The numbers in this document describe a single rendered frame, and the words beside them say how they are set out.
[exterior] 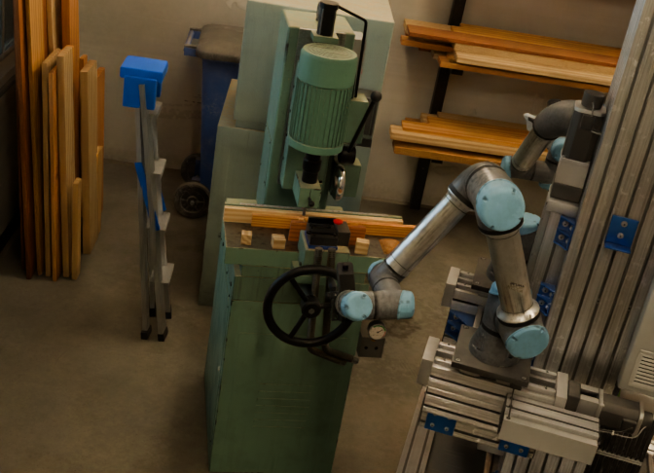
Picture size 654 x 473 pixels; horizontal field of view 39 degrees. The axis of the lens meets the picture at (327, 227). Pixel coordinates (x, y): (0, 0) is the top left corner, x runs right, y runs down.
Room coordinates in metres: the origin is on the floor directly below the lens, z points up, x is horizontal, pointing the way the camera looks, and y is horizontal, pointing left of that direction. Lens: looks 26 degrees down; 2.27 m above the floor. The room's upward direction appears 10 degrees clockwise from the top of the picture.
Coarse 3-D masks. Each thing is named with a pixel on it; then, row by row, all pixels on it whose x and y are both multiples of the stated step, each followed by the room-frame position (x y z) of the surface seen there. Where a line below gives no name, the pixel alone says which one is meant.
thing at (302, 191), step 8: (296, 176) 2.81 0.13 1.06; (296, 184) 2.79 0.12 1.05; (304, 184) 2.74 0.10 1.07; (312, 184) 2.75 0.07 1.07; (296, 192) 2.76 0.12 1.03; (304, 192) 2.71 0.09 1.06; (312, 192) 2.72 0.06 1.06; (320, 192) 2.73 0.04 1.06; (296, 200) 2.74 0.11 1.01; (304, 200) 2.72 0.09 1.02; (312, 200) 2.72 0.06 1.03
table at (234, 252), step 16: (224, 224) 2.70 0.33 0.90; (240, 224) 2.72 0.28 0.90; (224, 240) 2.61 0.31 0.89; (240, 240) 2.61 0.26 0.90; (256, 240) 2.63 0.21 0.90; (288, 240) 2.67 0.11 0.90; (400, 240) 2.81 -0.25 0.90; (224, 256) 2.56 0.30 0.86; (240, 256) 2.56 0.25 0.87; (256, 256) 2.57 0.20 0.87; (272, 256) 2.58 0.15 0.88; (288, 256) 2.59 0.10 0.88; (352, 256) 2.64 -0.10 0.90; (368, 256) 2.65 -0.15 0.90; (384, 256) 2.67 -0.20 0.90
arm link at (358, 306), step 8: (344, 296) 2.12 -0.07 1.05; (352, 296) 2.08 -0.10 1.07; (360, 296) 2.09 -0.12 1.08; (368, 296) 2.10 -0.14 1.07; (344, 304) 2.08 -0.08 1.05; (352, 304) 2.07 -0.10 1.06; (360, 304) 2.08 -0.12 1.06; (368, 304) 2.08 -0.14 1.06; (344, 312) 2.08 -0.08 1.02; (352, 312) 2.06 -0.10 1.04; (360, 312) 2.07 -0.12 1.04; (368, 312) 2.07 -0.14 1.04; (352, 320) 2.08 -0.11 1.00; (360, 320) 2.08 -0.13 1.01
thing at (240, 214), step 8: (224, 208) 2.73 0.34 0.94; (232, 208) 2.73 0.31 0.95; (240, 208) 2.73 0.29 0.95; (248, 208) 2.74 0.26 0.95; (256, 208) 2.75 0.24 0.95; (264, 208) 2.76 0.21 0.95; (224, 216) 2.72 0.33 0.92; (232, 216) 2.73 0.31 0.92; (240, 216) 2.73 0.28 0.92; (248, 216) 2.74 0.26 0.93; (304, 216) 2.78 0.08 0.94; (320, 216) 2.79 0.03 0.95; (328, 216) 2.80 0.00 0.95; (336, 216) 2.80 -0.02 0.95; (344, 216) 2.81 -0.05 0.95; (352, 216) 2.82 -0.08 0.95; (360, 216) 2.83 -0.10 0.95
